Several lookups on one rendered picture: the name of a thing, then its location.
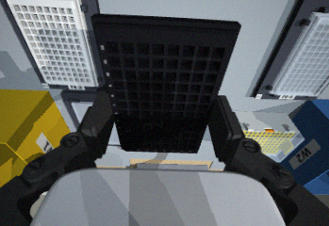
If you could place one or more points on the blue bin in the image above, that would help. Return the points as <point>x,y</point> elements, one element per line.
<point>310,160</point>

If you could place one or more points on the yellow translucent bin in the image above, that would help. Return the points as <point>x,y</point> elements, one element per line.
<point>30,126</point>

